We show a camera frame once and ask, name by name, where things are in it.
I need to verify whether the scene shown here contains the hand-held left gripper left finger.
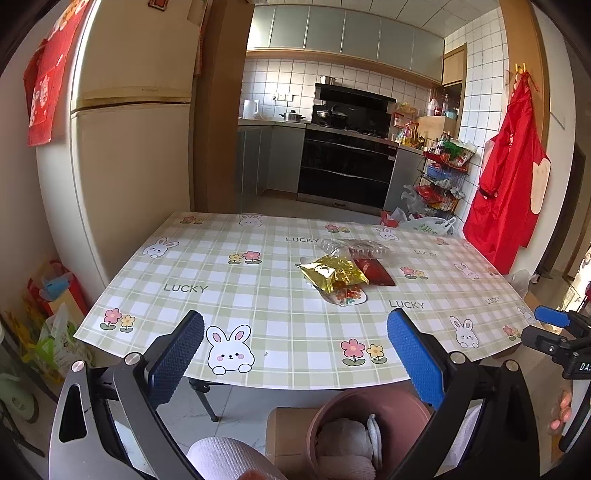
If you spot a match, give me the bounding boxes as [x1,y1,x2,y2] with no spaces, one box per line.
[48,310,205,480]

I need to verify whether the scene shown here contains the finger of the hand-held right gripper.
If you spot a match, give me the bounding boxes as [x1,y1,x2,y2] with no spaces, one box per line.
[522,326,570,357]
[534,305,591,328]

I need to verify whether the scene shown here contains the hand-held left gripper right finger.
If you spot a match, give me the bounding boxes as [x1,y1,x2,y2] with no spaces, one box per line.
[387,308,541,480]

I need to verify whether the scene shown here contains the red packet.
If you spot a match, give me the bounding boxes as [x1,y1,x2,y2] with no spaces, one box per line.
[353,257,397,288]

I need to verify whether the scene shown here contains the clear plastic clamshell container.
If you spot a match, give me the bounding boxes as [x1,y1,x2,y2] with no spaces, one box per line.
[321,237,392,260]

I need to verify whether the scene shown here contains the brown pink trash bin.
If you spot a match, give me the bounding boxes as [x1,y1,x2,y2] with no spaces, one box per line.
[307,390,432,480]

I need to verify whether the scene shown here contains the person's right hand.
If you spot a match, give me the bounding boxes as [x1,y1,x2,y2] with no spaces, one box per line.
[549,390,574,435]

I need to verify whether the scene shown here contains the clear plastic floor bag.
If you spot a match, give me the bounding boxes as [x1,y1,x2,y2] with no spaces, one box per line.
[508,270,539,296]

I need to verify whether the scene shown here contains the black table leg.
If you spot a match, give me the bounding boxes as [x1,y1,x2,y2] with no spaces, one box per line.
[191,381,220,423]

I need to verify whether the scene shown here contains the white colourful candy packet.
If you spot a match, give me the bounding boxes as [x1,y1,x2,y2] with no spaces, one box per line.
[321,284,368,306]

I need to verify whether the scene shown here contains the green checkered rabbit tablecloth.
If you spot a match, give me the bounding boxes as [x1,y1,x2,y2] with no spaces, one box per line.
[74,211,539,391]

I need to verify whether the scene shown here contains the white crumpled tissue paper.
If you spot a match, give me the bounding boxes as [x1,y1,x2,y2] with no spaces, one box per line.
[316,415,382,480]

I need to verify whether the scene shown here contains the green and white plastic bag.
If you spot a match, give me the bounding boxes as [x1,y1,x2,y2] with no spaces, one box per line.
[37,305,93,384]

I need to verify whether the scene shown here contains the white paper towel roll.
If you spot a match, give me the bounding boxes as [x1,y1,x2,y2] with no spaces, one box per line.
[187,436,289,480]

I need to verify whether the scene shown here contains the golden orange snack packet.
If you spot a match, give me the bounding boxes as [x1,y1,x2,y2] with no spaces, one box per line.
[295,256,370,294]

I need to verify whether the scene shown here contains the red paper gift bag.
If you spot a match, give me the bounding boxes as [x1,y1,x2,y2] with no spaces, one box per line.
[25,261,88,319]

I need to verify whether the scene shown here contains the white plastic shopping bag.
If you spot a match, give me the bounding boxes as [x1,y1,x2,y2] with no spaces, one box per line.
[402,217,458,236]

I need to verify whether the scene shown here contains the brown cardboard box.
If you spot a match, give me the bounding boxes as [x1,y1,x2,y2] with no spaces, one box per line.
[267,406,324,480]

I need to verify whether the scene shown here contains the red apron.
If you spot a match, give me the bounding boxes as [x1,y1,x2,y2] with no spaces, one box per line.
[463,69,551,275]

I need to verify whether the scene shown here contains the crumpled white plastic bag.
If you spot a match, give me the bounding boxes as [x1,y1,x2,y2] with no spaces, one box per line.
[399,185,428,213]

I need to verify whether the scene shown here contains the cream refrigerator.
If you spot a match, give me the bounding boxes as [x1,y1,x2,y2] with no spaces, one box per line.
[37,0,204,319]

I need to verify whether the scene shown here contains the black built-in stove oven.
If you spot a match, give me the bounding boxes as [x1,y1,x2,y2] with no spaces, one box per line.
[298,124,400,206]

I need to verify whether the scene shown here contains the grey base cabinets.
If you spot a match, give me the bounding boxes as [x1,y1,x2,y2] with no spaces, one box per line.
[238,124,305,201]

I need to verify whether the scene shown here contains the pile of food packets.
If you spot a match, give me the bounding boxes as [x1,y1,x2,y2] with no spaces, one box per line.
[392,104,428,148]

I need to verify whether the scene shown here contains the row of condiment bottles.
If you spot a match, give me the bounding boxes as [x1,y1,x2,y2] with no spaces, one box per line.
[427,95,460,118]

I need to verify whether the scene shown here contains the black wok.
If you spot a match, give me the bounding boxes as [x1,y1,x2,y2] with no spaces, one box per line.
[316,106,349,125]

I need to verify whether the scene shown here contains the black range hood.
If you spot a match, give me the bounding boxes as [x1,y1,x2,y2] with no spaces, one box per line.
[315,83,398,130]

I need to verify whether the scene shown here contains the red printed hanging cloth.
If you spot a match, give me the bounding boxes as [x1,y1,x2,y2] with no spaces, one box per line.
[23,0,88,146]

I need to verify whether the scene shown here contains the black wire storage rack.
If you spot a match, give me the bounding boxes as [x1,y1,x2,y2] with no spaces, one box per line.
[413,138,478,222]

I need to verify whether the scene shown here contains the wooden wall cabinet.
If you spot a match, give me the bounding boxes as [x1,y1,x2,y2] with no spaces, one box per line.
[442,44,468,86]

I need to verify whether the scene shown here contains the grey wall cabinets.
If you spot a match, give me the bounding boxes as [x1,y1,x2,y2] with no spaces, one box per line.
[247,4,444,75]

